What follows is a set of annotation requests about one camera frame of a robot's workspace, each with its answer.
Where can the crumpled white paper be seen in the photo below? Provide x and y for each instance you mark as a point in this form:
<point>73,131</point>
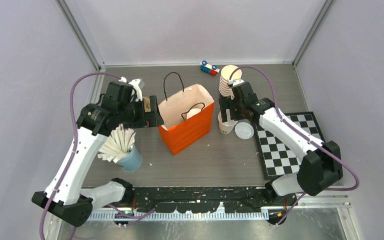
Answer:
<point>118,145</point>

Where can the orange paper bag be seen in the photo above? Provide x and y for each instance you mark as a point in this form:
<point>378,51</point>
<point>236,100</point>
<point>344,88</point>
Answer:
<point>177,132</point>

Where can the stack of white paper cups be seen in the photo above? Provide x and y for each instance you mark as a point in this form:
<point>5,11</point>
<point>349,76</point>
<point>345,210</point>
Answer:
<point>225,74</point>

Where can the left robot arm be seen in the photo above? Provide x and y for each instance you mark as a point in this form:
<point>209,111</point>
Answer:
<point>122,104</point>

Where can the blue plastic cup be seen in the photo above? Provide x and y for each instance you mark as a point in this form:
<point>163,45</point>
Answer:
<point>132,161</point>

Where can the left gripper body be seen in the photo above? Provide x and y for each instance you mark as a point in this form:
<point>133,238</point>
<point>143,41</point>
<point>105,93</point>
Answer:
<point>146,119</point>

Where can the cardboard cup carrier tray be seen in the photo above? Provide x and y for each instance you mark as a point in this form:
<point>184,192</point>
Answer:
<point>147,104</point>

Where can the white plastic lid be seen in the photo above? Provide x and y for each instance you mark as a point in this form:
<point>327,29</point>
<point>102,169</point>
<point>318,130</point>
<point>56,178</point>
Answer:
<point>244,130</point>
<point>192,112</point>

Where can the black white checkerboard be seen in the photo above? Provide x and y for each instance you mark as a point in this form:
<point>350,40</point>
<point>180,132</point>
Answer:
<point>276,158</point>

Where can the white paper coffee cup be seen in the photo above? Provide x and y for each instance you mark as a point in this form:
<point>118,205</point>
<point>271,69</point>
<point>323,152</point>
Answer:
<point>228,126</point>

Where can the red blue toy car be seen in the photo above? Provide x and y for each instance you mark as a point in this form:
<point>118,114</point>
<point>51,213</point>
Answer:
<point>208,68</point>

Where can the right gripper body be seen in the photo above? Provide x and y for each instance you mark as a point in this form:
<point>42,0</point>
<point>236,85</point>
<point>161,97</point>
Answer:
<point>238,113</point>

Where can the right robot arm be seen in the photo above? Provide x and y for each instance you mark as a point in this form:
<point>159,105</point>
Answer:
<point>319,168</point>

